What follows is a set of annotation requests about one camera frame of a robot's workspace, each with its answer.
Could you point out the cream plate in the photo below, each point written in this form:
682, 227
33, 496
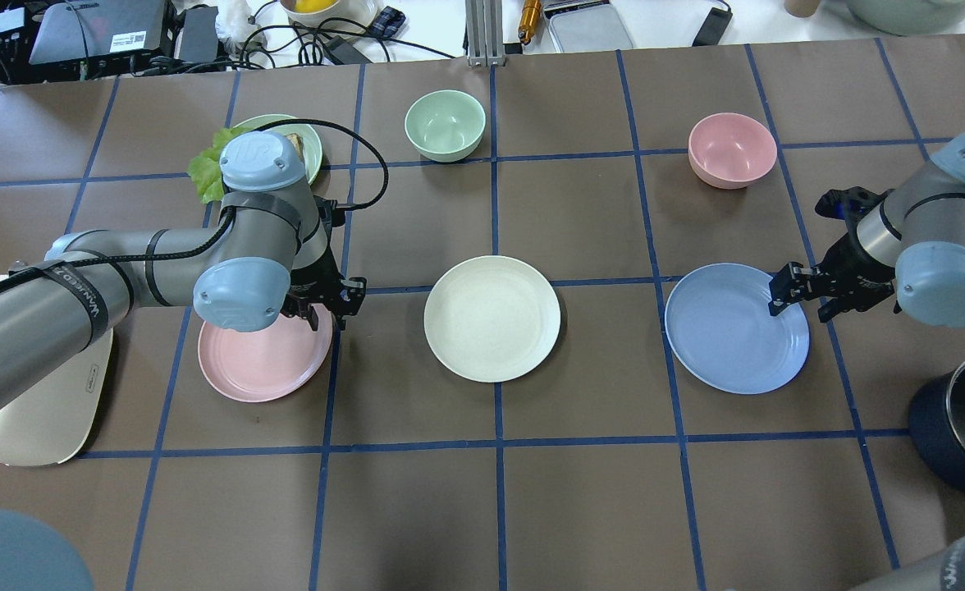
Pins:
492, 319

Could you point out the green plate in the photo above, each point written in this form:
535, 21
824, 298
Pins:
302, 136

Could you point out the black electronics box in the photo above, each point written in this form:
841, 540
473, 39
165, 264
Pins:
44, 41

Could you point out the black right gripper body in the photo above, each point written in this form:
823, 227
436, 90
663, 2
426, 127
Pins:
846, 261

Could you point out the cream toaster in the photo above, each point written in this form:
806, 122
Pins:
52, 420

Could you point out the green bowl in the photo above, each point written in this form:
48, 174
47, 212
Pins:
445, 126

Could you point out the silver metal tray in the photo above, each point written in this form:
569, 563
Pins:
586, 26

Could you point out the blue plate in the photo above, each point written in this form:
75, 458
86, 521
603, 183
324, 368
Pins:
721, 331

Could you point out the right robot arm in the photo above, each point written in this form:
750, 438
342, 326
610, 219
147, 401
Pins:
907, 243

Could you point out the aluminium frame post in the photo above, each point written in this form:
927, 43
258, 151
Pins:
485, 33

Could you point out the brown bread slice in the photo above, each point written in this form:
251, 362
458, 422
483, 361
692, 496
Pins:
297, 142

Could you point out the orange handled tool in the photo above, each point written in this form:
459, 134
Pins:
528, 21

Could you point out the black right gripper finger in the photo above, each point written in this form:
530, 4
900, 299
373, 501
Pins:
855, 299
791, 285

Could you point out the white bowl with yellow fruit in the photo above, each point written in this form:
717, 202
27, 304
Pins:
332, 15

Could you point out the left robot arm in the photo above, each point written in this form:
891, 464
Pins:
269, 257

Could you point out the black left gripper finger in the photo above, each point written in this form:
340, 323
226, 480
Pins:
302, 309
349, 300

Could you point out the pink bowl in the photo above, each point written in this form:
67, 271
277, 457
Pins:
731, 151

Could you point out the pink plate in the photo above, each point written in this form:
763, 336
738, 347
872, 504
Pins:
267, 365

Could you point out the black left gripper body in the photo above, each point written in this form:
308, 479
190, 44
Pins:
323, 286

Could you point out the green lettuce leaf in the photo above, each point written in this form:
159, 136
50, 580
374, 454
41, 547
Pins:
204, 169

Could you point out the black power adapter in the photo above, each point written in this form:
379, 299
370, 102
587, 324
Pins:
713, 28

